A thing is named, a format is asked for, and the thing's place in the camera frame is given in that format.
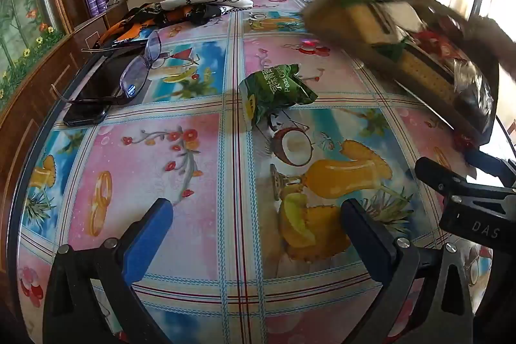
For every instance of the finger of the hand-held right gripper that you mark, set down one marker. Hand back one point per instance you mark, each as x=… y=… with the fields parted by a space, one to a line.
x=439 y=176
x=492 y=168

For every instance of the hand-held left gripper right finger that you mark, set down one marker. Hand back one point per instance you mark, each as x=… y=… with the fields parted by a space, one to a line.
x=365 y=231

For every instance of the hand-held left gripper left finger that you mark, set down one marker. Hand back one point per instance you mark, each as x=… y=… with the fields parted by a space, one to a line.
x=147 y=243

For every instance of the silver foil packet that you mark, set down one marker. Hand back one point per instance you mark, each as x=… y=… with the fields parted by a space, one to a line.
x=473 y=94

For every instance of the green snack packet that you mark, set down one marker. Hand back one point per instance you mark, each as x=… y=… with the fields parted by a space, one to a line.
x=274 y=94

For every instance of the cardboard box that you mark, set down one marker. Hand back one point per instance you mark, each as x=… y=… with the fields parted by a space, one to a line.
x=326 y=17

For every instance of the printed fruit tablecloth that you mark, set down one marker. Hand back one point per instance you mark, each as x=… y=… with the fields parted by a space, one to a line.
x=161 y=166

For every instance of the black smartphone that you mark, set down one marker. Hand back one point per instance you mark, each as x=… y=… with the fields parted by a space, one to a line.
x=92 y=94

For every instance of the eyeglasses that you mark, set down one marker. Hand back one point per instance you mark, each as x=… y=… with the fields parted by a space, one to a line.
x=131 y=80

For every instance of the black orange scarf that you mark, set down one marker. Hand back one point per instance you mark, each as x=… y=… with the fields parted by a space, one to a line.
x=133 y=25

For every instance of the floral wall poster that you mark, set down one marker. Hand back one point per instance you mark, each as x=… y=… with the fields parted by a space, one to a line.
x=24 y=13

